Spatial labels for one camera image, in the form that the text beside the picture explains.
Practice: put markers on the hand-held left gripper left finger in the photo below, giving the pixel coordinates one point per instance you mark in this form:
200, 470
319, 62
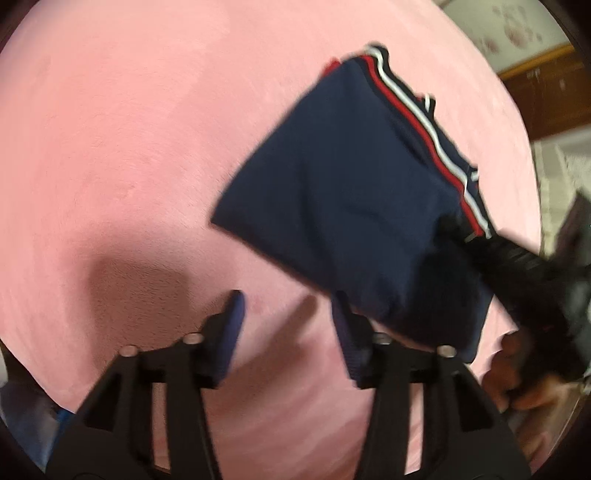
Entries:
230, 325

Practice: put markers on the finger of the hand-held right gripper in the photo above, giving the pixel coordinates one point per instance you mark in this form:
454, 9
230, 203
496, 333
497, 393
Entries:
480, 251

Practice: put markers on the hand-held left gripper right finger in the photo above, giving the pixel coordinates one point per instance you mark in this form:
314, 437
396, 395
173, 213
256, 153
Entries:
347, 344

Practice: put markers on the navy and red varsity jacket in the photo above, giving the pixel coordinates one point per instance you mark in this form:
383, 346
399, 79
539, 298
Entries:
360, 198

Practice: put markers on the person's right hand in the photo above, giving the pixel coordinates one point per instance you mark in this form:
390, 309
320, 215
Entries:
508, 374

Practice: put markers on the pink plush bed blanket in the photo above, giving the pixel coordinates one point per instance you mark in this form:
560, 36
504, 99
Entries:
129, 175

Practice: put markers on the floral wardrobe doors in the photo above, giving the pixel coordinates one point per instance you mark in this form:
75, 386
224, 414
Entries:
521, 41

